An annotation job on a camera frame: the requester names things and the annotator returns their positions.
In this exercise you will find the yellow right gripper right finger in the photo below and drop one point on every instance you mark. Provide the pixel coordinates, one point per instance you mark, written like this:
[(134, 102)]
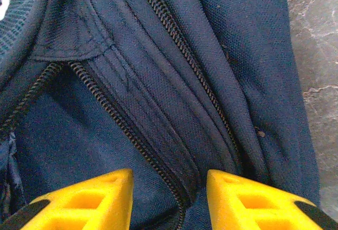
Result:
[(253, 203)]

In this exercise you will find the navy blue backpack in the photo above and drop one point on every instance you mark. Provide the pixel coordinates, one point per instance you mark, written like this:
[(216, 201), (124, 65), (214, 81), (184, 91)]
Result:
[(158, 82)]

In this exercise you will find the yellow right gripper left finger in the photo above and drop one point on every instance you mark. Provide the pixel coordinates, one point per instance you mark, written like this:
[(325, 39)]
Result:
[(87, 206)]

